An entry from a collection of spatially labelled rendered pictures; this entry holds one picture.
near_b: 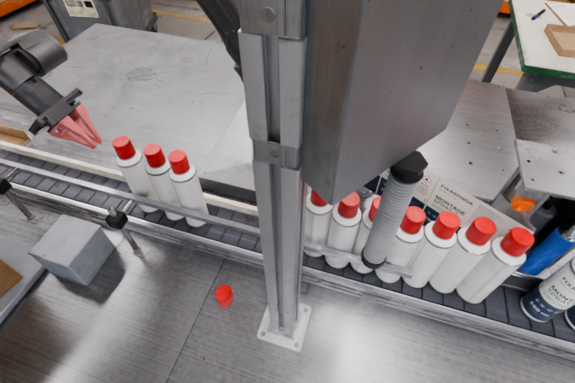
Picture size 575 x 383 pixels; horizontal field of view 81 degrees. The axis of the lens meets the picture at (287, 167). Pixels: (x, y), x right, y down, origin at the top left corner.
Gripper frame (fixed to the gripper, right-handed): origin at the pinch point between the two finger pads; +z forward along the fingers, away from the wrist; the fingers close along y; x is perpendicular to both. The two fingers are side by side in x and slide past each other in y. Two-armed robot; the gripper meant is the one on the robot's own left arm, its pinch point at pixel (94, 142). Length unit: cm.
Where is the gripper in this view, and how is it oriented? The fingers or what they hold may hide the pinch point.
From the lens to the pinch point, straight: 77.8
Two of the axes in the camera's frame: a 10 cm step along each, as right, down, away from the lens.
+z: 6.2, 6.7, 4.2
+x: -7.2, 2.7, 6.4
